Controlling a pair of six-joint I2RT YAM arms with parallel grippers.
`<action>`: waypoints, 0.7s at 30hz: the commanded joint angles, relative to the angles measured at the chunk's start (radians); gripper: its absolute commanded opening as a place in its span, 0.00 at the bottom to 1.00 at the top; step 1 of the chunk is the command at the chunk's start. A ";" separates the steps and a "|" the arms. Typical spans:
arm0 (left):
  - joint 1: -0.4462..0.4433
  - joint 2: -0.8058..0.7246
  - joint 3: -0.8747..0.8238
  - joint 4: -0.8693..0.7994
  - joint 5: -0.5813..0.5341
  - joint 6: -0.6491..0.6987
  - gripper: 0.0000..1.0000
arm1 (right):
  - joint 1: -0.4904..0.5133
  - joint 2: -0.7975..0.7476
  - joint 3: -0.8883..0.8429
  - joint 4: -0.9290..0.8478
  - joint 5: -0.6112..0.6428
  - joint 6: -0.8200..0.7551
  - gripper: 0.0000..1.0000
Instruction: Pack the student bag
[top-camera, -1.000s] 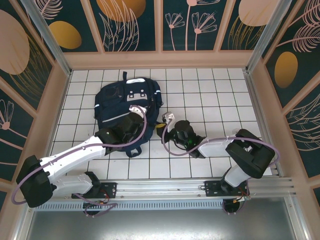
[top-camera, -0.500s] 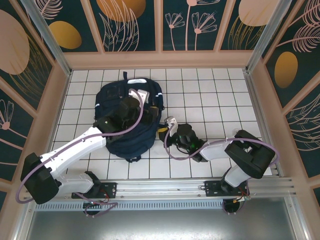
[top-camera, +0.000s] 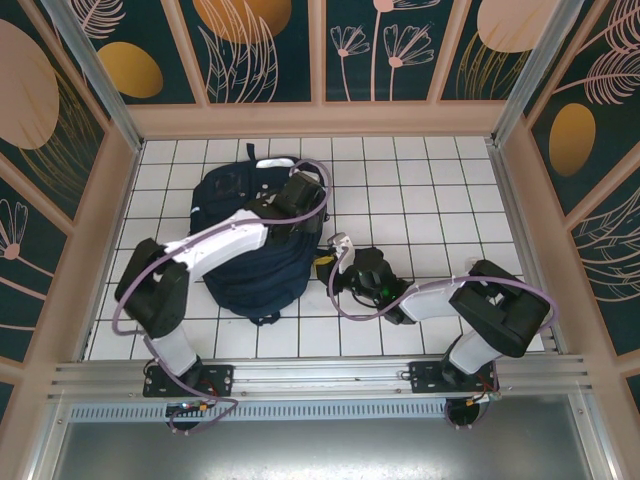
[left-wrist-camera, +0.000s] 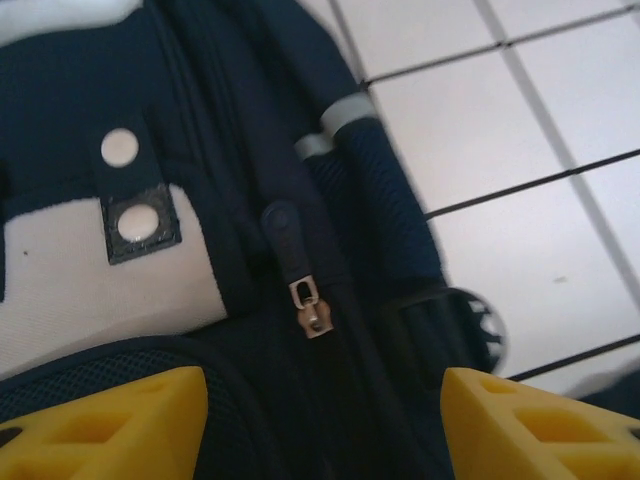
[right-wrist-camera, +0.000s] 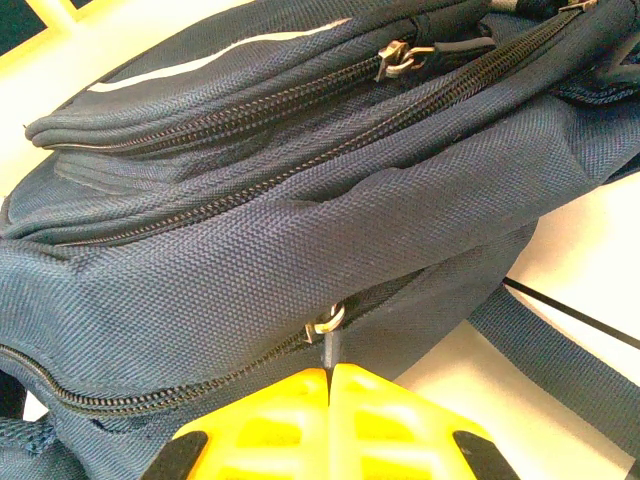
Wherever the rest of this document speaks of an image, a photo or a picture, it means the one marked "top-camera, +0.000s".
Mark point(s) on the navy blue backpack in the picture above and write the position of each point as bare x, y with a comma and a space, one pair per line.
260, 280

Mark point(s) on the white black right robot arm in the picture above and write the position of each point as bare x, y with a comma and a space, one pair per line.
500, 310

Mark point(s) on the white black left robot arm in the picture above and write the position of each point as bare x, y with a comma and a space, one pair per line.
155, 295

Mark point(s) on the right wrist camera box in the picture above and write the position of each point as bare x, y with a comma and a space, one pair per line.
342, 250

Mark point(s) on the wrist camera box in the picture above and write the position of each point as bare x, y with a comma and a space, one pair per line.
300, 192
342, 250

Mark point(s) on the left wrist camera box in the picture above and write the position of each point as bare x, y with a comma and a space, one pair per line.
300, 192

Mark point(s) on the aluminium mounting rail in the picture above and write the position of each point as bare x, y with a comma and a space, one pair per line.
320, 372

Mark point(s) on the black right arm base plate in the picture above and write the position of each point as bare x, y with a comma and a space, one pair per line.
425, 380

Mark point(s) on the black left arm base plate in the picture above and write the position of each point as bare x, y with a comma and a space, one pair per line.
220, 380

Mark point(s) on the aluminium table side rail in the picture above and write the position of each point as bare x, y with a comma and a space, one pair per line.
517, 200

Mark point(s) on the dark floral wall panel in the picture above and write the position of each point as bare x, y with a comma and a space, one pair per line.
380, 50
240, 50
25, 275
30, 100
600, 100
500, 50
130, 50
610, 260

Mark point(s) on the aluminium frame post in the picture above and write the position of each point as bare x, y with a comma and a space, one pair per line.
105, 85
540, 75

